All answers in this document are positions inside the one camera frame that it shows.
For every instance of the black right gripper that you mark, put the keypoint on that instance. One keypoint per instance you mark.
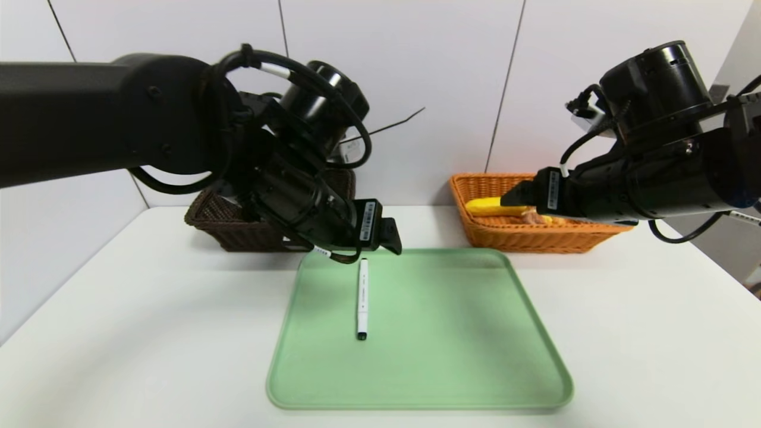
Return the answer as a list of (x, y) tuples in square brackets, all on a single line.
[(551, 191)]

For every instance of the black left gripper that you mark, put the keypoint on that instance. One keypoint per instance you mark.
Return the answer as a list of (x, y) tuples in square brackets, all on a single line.
[(368, 224)]

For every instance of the round brown bread bun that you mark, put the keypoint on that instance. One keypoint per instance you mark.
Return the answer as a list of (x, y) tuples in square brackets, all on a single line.
[(535, 219)]

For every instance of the yellow banana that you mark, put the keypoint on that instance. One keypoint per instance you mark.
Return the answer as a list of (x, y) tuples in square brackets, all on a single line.
[(484, 207)]

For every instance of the white marker pen black caps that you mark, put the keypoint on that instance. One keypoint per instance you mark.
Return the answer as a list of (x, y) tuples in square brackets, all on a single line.
[(362, 297)]

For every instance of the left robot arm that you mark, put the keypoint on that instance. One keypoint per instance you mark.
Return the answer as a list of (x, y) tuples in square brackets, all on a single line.
[(89, 113)]

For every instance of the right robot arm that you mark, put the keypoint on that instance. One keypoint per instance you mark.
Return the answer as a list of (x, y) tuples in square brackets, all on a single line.
[(666, 178)]

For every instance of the orange wicker basket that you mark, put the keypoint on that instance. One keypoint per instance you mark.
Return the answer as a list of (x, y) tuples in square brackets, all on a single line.
[(535, 238)]

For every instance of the dark brown wicker basket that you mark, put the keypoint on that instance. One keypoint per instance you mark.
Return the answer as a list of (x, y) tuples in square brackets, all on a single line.
[(238, 238)]

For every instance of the thin black zip tie tail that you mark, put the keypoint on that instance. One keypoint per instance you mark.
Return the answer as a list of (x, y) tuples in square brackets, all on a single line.
[(398, 122)]

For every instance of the light green plastic tray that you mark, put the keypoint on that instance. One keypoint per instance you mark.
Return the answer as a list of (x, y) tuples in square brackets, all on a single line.
[(446, 345)]

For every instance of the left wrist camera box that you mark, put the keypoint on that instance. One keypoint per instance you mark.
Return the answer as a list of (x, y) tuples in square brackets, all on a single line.
[(342, 153)]

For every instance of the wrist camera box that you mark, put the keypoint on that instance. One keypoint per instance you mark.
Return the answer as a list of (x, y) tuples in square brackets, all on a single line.
[(591, 116), (342, 153)]

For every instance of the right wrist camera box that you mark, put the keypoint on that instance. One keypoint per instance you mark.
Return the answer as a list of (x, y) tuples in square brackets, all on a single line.
[(591, 116)]

